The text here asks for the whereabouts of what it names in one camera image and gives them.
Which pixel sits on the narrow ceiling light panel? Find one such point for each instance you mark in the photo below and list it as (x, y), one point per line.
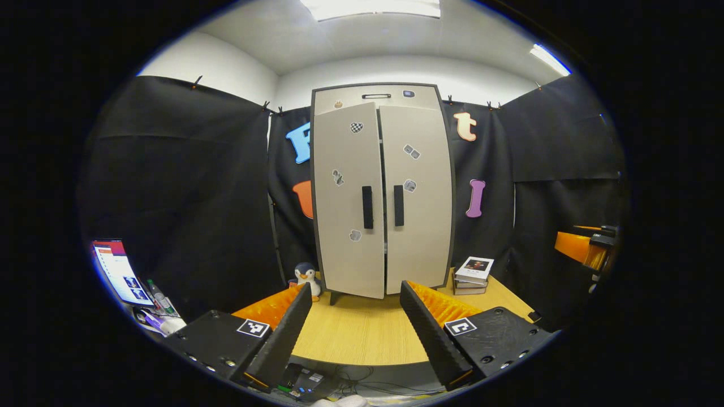
(550, 59)

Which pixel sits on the white book with portrait cover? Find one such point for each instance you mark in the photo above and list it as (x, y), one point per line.
(474, 268)

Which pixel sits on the black backdrop cloth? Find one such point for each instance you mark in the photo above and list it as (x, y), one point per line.
(198, 198)

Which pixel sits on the large ceiling light panel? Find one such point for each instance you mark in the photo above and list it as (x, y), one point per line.
(370, 8)

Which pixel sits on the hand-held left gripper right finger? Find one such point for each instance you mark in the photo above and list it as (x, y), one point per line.
(430, 333)

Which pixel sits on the white and purple bottle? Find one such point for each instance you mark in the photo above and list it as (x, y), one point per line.
(167, 326)

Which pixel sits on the computer monitor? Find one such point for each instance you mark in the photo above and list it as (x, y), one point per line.
(119, 271)

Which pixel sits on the white soft object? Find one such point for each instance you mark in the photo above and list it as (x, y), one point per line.
(339, 402)

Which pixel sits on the clear bottle with green cap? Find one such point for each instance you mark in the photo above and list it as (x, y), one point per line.
(161, 298)

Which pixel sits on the penguin plush toy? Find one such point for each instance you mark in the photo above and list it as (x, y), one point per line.
(306, 280)

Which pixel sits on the thin grey book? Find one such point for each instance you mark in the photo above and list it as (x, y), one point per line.
(469, 284)
(469, 291)

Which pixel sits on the grey cabinet door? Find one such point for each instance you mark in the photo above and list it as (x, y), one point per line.
(421, 226)
(345, 226)

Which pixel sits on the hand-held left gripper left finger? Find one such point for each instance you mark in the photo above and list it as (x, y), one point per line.
(283, 339)

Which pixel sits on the grey cabinet drawer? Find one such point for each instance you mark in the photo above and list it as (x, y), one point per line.
(350, 96)

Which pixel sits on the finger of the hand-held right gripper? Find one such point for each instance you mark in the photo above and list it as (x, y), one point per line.
(572, 246)
(598, 257)

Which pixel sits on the black electronic box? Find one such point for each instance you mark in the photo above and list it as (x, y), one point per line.
(300, 380)

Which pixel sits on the grey shoe cabinet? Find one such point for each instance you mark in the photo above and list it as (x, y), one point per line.
(449, 198)

